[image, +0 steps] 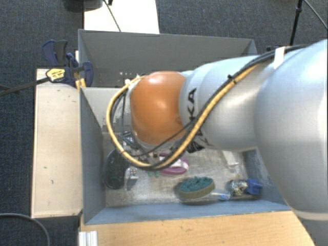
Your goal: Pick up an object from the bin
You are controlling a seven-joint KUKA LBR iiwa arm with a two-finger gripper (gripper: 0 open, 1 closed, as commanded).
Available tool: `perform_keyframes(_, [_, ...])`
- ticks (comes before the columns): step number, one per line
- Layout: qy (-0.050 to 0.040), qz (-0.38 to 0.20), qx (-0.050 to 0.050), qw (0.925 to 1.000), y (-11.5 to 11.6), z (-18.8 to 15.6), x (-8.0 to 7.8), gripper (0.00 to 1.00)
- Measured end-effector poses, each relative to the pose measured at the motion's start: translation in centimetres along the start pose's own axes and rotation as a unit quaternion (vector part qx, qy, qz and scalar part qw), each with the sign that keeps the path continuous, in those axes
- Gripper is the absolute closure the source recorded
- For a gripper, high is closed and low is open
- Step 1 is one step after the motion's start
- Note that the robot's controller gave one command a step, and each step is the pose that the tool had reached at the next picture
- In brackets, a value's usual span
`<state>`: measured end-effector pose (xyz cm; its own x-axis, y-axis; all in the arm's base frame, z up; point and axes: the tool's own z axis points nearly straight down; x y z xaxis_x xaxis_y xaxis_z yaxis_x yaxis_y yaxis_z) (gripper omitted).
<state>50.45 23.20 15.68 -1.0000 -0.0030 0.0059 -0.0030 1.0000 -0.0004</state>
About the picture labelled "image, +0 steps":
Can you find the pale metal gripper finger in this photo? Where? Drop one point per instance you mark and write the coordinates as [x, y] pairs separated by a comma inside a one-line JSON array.
[[131, 181]]

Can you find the black oval object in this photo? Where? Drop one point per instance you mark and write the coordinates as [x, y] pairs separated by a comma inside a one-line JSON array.
[[114, 170]]

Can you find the green round sponge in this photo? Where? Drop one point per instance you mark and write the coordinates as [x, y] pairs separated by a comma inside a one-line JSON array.
[[196, 187]]

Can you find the pale wood flat board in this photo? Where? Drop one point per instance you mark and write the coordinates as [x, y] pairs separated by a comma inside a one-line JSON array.
[[56, 147]]

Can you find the grey metal bin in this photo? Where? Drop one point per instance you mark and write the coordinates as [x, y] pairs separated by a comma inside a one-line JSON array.
[[120, 52]]

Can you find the clear plastic bottle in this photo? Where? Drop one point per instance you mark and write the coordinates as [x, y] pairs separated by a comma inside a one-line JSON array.
[[221, 195]]

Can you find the clear glass thing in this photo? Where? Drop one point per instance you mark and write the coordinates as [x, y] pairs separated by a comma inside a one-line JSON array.
[[234, 161]]

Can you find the speckled pale lump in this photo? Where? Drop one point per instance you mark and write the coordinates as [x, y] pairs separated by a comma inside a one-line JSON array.
[[237, 187]]

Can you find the blue small block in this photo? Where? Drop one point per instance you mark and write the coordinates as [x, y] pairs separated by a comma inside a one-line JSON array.
[[253, 186]]

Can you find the black cylinder on white bracket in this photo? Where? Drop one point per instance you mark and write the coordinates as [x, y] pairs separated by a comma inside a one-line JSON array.
[[195, 146]]

